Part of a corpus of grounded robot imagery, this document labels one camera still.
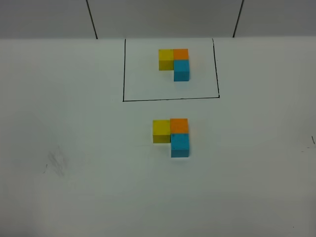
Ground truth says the blue template block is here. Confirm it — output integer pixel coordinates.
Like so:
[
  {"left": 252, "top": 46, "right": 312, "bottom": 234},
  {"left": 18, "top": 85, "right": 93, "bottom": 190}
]
[{"left": 174, "top": 60, "right": 190, "bottom": 81}]

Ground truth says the yellow template block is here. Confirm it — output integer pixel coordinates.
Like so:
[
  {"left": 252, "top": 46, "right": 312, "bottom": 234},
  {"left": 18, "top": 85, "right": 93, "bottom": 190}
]
[{"left": 158, "top": 49, "right": 174, "bottom": 71}]

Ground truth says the orange template block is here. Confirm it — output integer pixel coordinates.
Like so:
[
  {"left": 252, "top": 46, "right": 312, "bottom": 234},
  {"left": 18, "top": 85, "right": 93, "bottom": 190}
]
[{"left": 173, "top": 48, "right": 189, "bottom": 60}]

